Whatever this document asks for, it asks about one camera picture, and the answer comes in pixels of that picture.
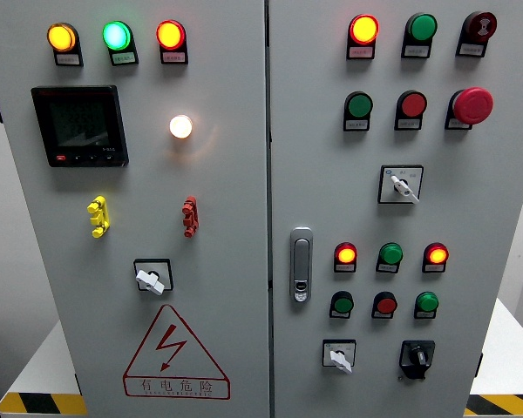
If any large white handle turn switch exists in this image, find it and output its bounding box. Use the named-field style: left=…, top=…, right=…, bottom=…
left=377, top=164, right=425, bottom=206

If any small white handle turn switch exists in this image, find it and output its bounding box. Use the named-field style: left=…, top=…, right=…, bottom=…
left=322, top=339, right=357, bottom=375

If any pale grey door with lock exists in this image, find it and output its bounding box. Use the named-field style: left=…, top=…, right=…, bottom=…
left=268, top=0, right=523, bottom=418

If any small green domed button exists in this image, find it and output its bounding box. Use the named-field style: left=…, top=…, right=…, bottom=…
left=415, top=291, right=440, bottom=314

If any white round lamp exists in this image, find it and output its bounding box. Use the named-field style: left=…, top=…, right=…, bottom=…
left=168, top=114, right=194, bottom=140

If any dark red round buzzer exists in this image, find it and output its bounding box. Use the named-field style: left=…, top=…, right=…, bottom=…
left=463, top=10, right=499, bottom=44

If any small red handle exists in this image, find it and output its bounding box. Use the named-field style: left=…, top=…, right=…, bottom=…
left=181, top=195, right=200, bottom=239

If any black knob turn switch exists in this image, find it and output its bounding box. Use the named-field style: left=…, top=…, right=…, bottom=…
left=397, top=340, right=436, bottom=382

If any large red stop button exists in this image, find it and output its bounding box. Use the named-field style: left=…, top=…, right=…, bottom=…
left=452, top=86, right=494, bottom=126

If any red warning triangle sticker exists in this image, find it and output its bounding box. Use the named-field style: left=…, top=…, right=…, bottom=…
left=122, top=303, right=232, bottom=401

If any large red round lamp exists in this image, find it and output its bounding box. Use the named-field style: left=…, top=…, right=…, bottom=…
left=155, top=19, right=187, bottom=52
left=348, top=14, right=381, bottom=46

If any small green push button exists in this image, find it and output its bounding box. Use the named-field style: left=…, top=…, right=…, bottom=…
left=330, top=290, right=356, bottom=314

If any large dark green lamp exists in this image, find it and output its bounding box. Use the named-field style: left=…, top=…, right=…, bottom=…
left=404, top=12, right=438, bottom=44

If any small yellow handle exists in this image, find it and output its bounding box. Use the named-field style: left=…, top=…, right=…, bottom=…
left=86, top=195, right=111, bottom=239

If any small red push button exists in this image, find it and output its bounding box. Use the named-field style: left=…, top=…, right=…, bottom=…
left=372, top=291, right=398, bottom=314

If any large red push button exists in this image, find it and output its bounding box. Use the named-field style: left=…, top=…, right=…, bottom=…
left=396, top=90, right=429, bottom=119

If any large yellow round lamp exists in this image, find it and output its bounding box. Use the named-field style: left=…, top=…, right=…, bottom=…
left=46, top=22, right=79, bottom=54

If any small green round lamp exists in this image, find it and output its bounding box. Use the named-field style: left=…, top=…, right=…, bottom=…
left=377, top=242, right=404, bottom=266

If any large green push button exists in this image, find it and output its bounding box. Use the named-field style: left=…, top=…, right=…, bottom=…
left=344, top=91, right=374, bottom=120

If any silver door lock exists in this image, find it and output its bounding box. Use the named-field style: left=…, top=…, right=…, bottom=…
left=289, top=226, right=314, bottom=304

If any large green lit lamp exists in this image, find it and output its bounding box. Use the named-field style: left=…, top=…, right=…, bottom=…
left=102, top=20, right=134, bottom=51

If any black display meter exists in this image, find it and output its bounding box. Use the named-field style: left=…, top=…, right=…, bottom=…
left=31, top=84, right=130, bottom=168

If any pale grey cabinet door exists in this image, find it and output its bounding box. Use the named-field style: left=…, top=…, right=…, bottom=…
left=0, top=0, right=271, bottom=418

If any small red round lamp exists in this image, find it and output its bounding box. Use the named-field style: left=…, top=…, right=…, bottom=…
left=334, top=242, right=358, bottom=266
left=423, top=242, right=450, bottom=266

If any black yellow striped tape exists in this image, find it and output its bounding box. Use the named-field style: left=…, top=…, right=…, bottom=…
left=464, top=394, right=523, bottom=417
left=0, top=393, right=88, bottom=417

